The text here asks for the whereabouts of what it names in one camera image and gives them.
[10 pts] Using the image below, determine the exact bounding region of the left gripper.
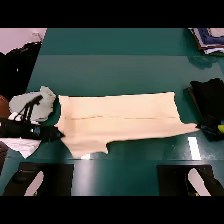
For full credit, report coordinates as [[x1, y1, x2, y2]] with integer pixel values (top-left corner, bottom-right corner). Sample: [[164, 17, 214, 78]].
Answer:
[[39, 125, 65, 143]]

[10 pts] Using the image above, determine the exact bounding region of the cream shirt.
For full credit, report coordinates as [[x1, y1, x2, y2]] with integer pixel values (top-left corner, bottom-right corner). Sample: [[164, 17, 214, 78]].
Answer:
[[54, 91, 200, 160]]

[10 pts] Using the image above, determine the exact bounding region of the white garment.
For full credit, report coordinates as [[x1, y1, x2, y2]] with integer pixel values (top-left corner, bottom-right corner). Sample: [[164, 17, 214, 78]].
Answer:
[[0, 111, 43, 160]]

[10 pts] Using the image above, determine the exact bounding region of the grey garment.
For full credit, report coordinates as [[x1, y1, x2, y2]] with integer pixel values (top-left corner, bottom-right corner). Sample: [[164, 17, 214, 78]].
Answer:
[[8, 85, 58, 125]]

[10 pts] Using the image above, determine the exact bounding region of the brown garment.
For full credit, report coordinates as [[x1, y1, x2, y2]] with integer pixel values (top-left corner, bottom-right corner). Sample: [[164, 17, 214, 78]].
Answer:
[[0, 94, 11, 120]]

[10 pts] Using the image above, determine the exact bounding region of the black garment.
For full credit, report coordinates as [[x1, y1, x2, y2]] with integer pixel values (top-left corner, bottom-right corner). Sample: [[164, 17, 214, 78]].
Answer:
[[0, 41, 43, 101], [188, 77, 224, 128]]

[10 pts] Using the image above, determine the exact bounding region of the heap of clothes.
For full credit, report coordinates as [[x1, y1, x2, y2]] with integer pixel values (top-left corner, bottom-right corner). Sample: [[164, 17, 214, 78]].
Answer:
[[189, 27, 224, 56]]

